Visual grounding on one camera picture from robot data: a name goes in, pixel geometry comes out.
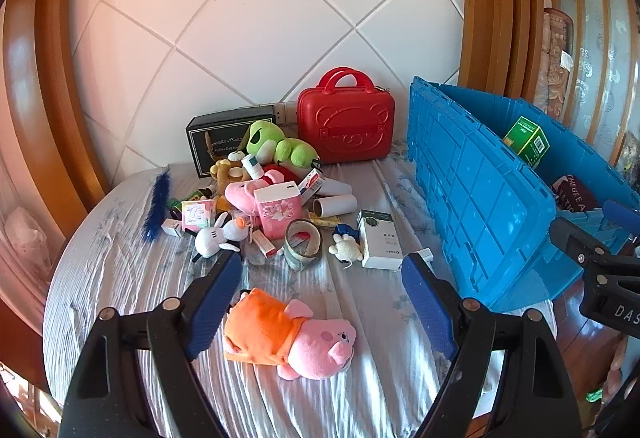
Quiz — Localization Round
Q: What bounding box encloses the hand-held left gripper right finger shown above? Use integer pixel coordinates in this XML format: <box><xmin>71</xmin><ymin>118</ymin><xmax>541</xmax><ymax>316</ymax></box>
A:
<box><xmin>401</xmin><ymin>253</ymin><xmax>583</xmax><ymax>438</ymax></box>

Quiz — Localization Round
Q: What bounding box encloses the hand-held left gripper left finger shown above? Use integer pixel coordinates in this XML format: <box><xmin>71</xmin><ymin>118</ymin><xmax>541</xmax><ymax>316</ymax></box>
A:
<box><xmin>59</xmin><ymin>250</ymin><xmax>244</xmax><ymax>438</ymax></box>

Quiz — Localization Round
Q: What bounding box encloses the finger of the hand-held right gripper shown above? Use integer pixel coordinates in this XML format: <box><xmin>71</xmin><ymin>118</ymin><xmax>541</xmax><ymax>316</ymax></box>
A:
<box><xmin>601</xmin><ymin>199</ymin><xmax>640</xmax><ymax>241</ymax></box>
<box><xmin>549</xmin><ymin>217</ymin><xmax>640</xmax><ymax>271</ymax></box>

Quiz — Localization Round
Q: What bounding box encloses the pink pig plush orange shirt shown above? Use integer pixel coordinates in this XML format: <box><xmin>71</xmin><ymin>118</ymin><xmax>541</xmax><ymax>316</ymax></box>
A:
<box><xmin>222</xmin><ymin>288</ymin><xmax>357</xmax><ymax>381</ymax></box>

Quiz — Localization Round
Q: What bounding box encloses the blue plastic storage crate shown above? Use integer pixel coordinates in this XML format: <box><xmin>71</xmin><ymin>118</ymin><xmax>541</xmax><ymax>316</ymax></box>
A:
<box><xmin>406</xmin><ymin>76</ymin><xmax>640</xmax><ymax>313</ymax></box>

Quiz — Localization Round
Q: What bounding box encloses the pink pig plush red shirt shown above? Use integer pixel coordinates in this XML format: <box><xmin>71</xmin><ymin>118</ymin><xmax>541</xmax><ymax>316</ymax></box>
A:
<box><xmin>224</xmin><ymin>163</ymin><xmax>301</xmax><ymax>215</ymax></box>

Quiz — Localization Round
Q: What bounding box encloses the person's right hand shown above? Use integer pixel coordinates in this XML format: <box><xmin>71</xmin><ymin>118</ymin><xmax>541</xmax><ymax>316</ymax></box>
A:
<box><xmin>606</xmin><ymin>340</ymin><xmax>636</xmax><ymax>416</ymax></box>

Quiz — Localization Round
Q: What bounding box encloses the maroon printed book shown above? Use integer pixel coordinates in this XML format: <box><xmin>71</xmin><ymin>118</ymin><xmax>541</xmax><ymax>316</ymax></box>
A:
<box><xmin>552</xmin><ymin>174</ymin><xmax>601</xmax><ymax>213</ymax></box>

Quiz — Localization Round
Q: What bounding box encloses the white rabbit plush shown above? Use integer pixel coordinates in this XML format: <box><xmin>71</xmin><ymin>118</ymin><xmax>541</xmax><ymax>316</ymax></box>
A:
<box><xmin>192</xmin><ymin>212</ymin><xmax>251</xmax><ymax>263</ymax></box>

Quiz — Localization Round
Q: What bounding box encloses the red white ointment tube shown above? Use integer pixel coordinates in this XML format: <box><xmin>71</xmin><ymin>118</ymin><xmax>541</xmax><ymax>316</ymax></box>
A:
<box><xmin>251</xmin><ymin>230</ymin><xmax>278</xmax><ymax>259</ymax></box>

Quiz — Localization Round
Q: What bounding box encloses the white box green top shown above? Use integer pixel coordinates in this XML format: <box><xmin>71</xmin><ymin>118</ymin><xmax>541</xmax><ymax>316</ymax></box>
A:
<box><xmin>356</xmin><ymin>209</ymin><xmax>405</xmax><ymax>269</ymax></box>

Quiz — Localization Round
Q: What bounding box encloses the pink green tissue pack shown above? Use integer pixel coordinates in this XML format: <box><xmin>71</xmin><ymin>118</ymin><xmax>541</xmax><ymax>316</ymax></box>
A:
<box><xmin>181</xmin><ymin>199</ymin><xmax>217</xmax><ymax>233</ymax></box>

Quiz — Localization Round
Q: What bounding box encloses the clear tape roll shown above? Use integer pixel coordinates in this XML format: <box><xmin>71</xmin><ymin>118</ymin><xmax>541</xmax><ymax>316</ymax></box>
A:
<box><xmin>284</xmin><ymin>219</ymin><xmax>323</xmax><ymax>271</ymax></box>

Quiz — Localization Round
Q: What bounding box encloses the white and blue turtle plush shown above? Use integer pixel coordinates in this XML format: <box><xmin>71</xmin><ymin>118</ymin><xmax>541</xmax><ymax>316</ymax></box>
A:
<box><xmin>328</xmin><ymin>225</ymin><xmax>365</xmax><ymax>263</ymax></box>

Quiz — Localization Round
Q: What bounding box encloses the pink flowered box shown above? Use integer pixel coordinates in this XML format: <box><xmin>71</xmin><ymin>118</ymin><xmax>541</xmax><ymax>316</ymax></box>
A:
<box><xmin>253</xmin><ymin>182</ymin><xmax>304</xmax><ymax>239</ymax></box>

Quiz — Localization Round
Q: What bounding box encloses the green cardboard box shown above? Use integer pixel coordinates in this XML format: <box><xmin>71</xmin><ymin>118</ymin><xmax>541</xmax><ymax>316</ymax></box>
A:
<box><xmin>501</xmin><ymin>116</ymin><xmax>551</xmax><ymax>169</ymax></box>

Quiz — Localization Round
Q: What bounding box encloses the blue feather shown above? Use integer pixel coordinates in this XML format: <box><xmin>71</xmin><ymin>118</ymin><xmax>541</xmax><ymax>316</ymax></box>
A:
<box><xmin>141</xmin><ymin>166</ymin><xmax>173</xmax><ymax>243</ymax></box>

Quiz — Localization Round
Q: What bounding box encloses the brown bear plush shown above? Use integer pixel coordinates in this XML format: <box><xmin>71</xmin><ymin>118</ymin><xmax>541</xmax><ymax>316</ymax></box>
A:
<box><xmin>209</xmin><ymin>153</ymin><xmax>251</xmax><ymax>211</ymax></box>

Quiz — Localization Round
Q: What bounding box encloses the white lint roller refill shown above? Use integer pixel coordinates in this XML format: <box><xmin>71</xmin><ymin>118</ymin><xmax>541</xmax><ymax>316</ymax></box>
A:
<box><xmin>312</xmin><ymin>195</ymin><xmax>358</xmax><ymax>217</ymax></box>
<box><xmin>320</xmin><ymin>178</ymin><xmax>353</xmax><ymax>199</ymax></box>

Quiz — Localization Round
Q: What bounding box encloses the white bottle teal label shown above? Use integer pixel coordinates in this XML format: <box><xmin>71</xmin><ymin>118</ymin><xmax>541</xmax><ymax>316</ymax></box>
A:
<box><xmin>241</xmin><ymin>154</ymin><xmax>264</xmax><ymax>179</ymax></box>

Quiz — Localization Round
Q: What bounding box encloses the red white blue medicine box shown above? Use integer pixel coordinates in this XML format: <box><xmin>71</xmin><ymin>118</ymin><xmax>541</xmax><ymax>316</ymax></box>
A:
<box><xmin>297</xmin><ymin>168</ymin><xmax>326</xmax><ymax>206</ymax></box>

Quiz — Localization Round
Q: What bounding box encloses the floral patterned quilt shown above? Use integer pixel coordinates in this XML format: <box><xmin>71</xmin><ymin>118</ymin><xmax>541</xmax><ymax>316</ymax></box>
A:
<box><xmin>535</xmin><ymin>8</ymin><xmax>576</xmax><ymax>119</ymax></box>

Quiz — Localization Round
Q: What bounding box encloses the black gift box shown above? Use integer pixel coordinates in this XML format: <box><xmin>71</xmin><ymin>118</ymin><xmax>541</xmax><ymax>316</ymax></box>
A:
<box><xmin>185</xmin><ymin>105</ymin><xmax>278</xmax><ymax>179</ymax></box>

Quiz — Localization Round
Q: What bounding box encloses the green frog plush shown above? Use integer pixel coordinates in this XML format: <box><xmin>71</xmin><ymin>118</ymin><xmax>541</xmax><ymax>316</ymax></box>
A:
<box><xmin>245</xmin><ymin>119</ymin><xmax>321</xmax><ymax>169</ymax></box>

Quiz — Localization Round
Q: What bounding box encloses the frosted glass wooden door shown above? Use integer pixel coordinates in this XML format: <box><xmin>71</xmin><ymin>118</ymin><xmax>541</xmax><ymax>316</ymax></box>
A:
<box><xmin>540</xmin><ymin>0</ymin><xmax>640</xmax><ymax>159</ymax></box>

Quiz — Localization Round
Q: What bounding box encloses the red hard carry case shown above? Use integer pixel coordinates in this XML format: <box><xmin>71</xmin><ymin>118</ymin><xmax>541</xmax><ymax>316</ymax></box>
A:
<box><xmin>297</xmin><ymin>68</ymin><xmax>396</xmax><ymax>163</ymax></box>

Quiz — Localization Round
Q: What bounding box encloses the white wall socket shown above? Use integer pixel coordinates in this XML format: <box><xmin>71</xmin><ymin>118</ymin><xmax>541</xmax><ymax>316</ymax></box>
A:
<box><xmin>274</xmin><ymin>102</ymin><xmax>301</xmax><ymax>125</ymax></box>

